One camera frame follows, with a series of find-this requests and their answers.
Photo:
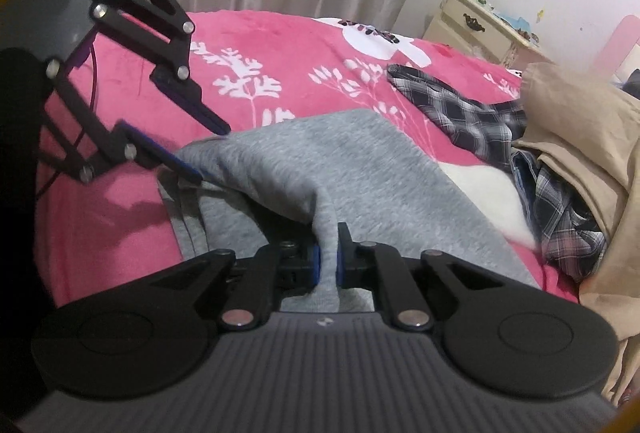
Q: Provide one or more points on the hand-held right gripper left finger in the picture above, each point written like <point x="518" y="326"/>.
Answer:
<point x="316" y="265"/>

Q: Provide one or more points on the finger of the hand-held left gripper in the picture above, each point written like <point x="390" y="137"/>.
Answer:
<point x="165" y="153"/>
<point x="200" y="110"/>

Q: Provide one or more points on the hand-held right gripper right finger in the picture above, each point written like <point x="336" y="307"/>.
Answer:
<point x="340" y="268"/>

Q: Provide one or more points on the grey sweatshirt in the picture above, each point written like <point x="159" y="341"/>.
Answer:
<point x="350" y="168"/>

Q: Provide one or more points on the pink floral blanket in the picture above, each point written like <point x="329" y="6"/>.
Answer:
<point x="280" y="43"/>

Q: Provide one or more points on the dark plaid shirt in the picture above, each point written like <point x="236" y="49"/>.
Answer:
<point x="465" y="118"/>

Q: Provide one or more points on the blue jeans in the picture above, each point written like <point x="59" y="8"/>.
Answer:
<point x="522" y="178"/>

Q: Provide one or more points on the light plaid shirt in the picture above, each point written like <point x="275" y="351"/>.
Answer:
<point x="565" y="223"/>

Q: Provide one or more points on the cream nightstand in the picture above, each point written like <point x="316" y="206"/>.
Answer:
<point x="465" y="33"/>

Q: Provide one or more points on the beige garment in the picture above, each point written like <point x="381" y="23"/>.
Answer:
<point x="590" y="128"/>

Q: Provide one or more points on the blue cloth on nightstand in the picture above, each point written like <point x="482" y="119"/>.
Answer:
<point x="515" y="22"/>

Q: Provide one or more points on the pink bed headboard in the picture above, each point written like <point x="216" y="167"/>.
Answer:
<point x="617" y="48"/>

